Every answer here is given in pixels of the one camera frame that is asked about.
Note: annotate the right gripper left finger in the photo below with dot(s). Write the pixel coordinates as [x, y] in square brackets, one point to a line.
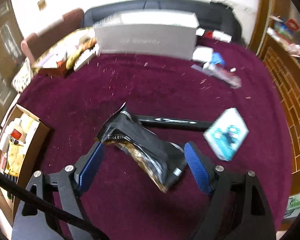
[70, 183]

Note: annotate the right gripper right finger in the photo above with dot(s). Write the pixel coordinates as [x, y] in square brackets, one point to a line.
[238, 207]

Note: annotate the black foil snack packet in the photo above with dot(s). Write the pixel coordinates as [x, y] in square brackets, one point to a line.
[162, 161]

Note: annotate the green white small box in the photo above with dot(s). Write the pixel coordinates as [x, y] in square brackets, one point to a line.
[226, 134]

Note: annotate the brown cardboard tray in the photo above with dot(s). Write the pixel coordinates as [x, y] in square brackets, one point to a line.
[20, 142]

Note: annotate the black marker olive cap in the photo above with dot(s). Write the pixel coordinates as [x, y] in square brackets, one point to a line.
[173, 123]

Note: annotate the clear pen packet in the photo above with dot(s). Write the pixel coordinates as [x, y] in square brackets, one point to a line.
[220, 73]

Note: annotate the wooden counter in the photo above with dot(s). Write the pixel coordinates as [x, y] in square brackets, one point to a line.
[285, 71]

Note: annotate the white power adapter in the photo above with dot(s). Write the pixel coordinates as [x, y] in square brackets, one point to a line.
[202, 54]

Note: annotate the brown armchair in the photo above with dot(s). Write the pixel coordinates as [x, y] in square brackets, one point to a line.
[36, 44]

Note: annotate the white power strip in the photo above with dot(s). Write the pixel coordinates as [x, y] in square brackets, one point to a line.
[86, 57]

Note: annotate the large grey box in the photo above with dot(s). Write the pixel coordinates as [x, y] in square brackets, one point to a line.
[161, 32]

